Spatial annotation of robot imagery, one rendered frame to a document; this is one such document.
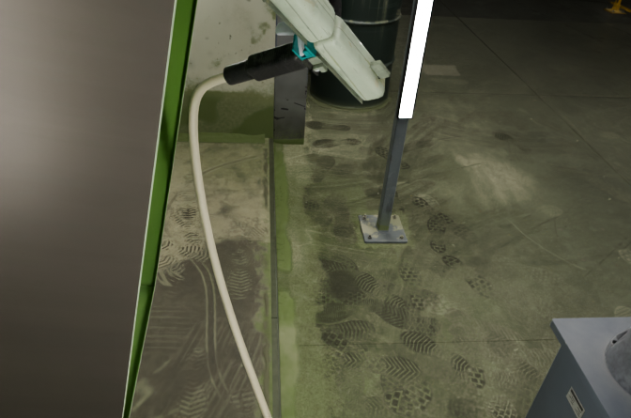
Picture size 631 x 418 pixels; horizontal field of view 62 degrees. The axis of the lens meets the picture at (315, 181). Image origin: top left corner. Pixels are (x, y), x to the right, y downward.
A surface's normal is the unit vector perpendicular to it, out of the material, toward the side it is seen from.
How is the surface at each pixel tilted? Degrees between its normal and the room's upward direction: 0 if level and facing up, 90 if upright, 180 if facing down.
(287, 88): 90
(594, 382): 0
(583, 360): 0
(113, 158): 90
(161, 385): 0
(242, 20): 90
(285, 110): 90
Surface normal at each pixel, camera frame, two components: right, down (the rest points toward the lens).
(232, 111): 0.08, 0.56
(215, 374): 0.07, -0.83
